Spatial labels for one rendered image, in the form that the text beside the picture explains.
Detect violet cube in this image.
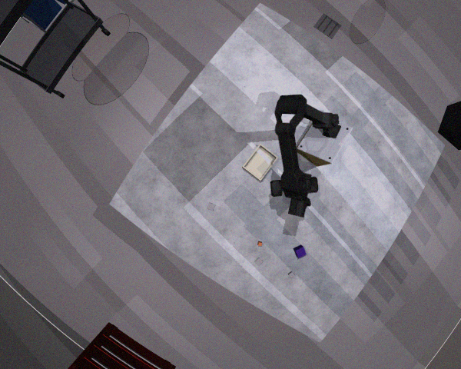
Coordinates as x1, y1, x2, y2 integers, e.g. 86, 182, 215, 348
294, 245, 306, 258

